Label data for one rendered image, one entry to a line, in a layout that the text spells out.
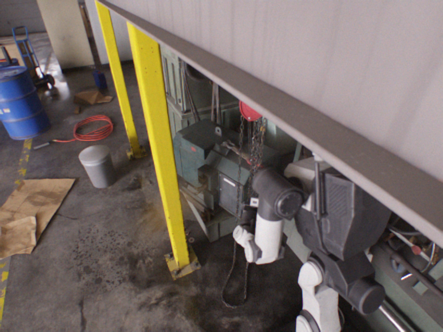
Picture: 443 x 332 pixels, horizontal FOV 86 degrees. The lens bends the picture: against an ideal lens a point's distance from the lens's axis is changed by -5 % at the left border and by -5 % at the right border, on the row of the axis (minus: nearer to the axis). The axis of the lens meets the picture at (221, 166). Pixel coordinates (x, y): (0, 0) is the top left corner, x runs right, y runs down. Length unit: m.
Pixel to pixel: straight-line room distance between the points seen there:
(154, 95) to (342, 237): 0.90
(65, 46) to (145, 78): 6.11
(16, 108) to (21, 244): 2.13
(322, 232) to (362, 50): 0.69
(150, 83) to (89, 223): 1.78
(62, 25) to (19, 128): 3.35
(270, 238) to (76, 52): 6.78
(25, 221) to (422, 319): 3.07
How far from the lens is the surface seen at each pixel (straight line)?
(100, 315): 2.11
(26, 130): 4.42
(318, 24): 0.30
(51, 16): 7.11
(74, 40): 7.16
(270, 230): 0.82
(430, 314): 1.63
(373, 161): 0.24
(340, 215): 0.79
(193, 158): 1.83
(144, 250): 2.27
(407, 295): 1.63
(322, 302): 1.21
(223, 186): 1.71
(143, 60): 1.11
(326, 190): 0.80
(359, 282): 0.98
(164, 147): 1.29
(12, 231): 2.97
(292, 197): 0.72
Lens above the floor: 1.82
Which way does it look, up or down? 38 degrees down
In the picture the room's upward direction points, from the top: straight up
